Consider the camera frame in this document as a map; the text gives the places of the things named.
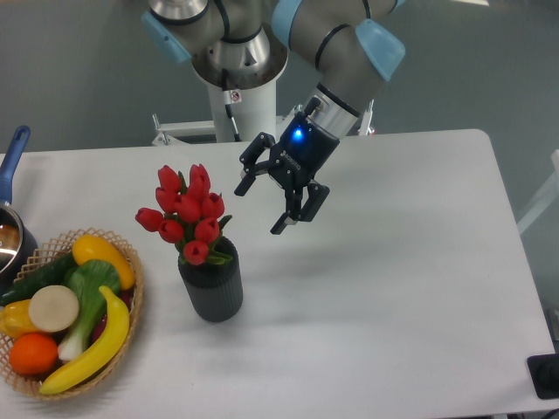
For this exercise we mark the orange fruit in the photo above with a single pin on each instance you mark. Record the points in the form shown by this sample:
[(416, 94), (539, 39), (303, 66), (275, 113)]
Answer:
[(33, 353)]

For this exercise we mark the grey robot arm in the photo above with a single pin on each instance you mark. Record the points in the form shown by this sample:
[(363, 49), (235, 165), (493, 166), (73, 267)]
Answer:
[(240, 48)]

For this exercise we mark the green bok choy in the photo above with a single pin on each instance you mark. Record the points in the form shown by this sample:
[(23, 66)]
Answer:
[(85, 282)]

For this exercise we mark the green cucumber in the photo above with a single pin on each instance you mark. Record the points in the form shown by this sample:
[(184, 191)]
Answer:
[(52, 273)]

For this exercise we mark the dark grey ribbed vase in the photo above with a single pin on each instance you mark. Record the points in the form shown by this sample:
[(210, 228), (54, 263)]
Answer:
[(215, 290)]

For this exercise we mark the red tulip bouquet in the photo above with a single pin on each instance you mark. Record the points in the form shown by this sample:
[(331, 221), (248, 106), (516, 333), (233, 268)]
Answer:
[(190, 216)]

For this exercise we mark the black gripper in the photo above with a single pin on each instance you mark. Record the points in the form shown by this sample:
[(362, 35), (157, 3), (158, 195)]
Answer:
[(294, 159)]

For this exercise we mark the yellow banana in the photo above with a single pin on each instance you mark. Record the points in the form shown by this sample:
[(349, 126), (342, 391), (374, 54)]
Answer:
[(98, 354)]

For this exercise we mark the red fruit in basket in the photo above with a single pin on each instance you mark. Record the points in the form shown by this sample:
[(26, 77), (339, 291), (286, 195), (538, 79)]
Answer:
[(126, 297)]

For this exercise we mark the blue handled saucepan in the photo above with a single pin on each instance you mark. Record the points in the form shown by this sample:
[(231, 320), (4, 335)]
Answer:
[(17, 243)]

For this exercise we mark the yellow bell pepper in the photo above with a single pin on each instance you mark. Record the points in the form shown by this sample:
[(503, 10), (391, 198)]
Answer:
[(16, 321)]

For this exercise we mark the black device at edge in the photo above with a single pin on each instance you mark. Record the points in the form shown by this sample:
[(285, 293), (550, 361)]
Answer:
[(543, 370)]

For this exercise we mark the woven wicker basket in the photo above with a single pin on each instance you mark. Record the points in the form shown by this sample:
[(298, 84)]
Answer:
[(58, 247)]

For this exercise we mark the beige round disc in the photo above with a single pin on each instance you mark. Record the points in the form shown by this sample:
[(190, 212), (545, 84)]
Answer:
[(53, 308)]

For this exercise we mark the white frame at right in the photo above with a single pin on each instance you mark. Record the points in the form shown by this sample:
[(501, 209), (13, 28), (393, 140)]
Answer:
[(541, 200)]

